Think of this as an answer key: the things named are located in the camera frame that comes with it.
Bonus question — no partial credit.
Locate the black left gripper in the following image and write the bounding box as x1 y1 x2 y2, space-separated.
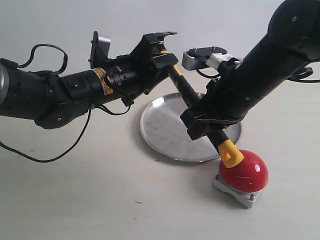
99 33 178 105

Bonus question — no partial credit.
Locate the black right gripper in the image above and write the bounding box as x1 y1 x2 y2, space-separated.
180 77 253 141

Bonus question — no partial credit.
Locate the black yellow claw hammer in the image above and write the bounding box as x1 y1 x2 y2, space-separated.
152 31 245 169

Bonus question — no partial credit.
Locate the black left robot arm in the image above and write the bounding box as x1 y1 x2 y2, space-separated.
0 31 178 130

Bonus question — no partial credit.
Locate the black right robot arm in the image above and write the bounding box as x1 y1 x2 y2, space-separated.
181 0 320 140

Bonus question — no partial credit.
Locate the red dome push button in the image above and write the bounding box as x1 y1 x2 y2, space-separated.
219 149 269 193

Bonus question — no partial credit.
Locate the grey button base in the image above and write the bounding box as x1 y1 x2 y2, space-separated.
212 171 263 209

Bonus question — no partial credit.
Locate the round steel plate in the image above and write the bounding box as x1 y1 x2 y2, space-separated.
139 91 243 163

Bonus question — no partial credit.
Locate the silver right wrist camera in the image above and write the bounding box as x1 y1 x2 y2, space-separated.
181 46 228 71

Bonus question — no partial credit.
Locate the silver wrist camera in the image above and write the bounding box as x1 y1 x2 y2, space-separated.
88 31 111 69
181 46 228 71

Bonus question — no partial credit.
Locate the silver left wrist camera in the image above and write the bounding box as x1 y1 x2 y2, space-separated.
88 31 111 69

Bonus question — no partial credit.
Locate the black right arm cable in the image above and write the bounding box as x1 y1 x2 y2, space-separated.
196 66 314 83

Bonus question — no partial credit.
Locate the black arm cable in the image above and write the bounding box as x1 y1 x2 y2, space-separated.
196 66 314 83
0 43 133 164

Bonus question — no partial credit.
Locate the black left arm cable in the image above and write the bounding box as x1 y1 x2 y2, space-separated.
0 43 133 164

